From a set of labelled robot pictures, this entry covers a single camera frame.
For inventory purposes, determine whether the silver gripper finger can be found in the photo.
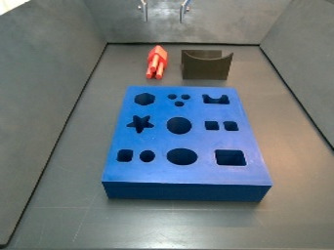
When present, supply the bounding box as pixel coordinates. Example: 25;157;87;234
180;0;192;23
140;0;149;22

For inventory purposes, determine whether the red three prong object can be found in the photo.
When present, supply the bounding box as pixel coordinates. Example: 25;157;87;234
146;45;169;79

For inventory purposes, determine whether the black curved fixture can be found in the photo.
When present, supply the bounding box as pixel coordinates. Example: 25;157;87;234
182;50;234;80

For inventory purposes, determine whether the blue foam shape board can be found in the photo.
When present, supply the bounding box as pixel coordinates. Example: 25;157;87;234
102;86;273;202

